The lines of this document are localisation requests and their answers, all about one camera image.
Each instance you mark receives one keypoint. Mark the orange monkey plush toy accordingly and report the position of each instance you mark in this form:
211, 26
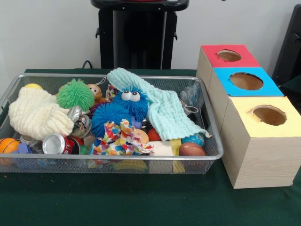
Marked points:
95, 90

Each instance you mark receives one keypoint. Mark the wooden box with three holes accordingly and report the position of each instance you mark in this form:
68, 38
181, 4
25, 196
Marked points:
263, 160

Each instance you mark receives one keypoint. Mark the light blue quilted cloth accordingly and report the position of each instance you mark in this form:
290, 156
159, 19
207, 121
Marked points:
169, 113

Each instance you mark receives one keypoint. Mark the blue spiky ball with eyes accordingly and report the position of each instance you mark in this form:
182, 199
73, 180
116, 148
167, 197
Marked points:
131, 107

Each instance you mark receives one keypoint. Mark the blue spiky rubber ball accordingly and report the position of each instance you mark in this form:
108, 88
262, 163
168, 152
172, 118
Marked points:
108, 117

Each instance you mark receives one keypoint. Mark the colourful patterned cloth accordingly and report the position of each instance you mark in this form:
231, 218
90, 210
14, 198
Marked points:
117, 141

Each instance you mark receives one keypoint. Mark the brown toy football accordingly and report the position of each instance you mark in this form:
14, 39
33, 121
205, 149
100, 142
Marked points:
191, 149

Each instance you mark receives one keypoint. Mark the green spiky rubber ball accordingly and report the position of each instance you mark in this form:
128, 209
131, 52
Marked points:
75, 94

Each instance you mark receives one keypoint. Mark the dark green table cloth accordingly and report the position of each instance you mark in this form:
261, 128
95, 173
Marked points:
141, 200

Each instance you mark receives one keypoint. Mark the red soda can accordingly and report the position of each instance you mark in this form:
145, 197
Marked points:
54, 143

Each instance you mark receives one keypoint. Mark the cream quilted cloth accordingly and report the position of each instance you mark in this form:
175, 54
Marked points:
35, 113

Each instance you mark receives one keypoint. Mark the yellow ball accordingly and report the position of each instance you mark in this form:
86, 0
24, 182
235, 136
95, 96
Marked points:
34, 86

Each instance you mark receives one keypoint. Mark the orange toy basketball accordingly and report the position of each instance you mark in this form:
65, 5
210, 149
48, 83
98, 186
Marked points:
8, 146

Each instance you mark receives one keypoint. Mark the black upright panel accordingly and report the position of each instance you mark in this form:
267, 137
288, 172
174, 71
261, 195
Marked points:
291, 47

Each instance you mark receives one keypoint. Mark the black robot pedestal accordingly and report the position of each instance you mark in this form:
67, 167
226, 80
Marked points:
141, 35

